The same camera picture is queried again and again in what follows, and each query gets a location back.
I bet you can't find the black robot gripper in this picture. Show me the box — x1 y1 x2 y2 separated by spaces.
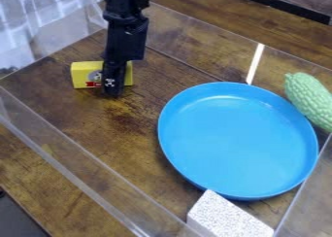
102 0 150 97

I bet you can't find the yellow butter block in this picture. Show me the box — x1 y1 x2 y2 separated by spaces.
71 61 134 89

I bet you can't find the blue round tray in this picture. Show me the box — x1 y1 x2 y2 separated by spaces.
159 82 319 200

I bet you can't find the white speckled foam block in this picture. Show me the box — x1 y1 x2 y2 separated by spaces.
187 190 274 237

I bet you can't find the green bitter gourd toy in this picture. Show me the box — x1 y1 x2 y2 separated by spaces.
284 72 332 133

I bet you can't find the clear acrylic enclosure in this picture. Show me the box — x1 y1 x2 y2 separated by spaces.
0 0 332 237

